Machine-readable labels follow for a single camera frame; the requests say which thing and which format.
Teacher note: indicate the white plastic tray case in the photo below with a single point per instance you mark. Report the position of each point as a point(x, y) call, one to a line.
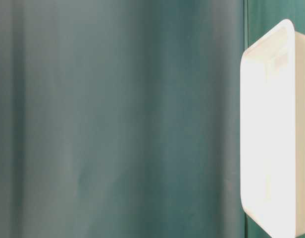
point(272, 131)

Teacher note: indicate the green table cloth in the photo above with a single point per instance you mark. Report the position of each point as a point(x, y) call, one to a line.
point(121, 118)

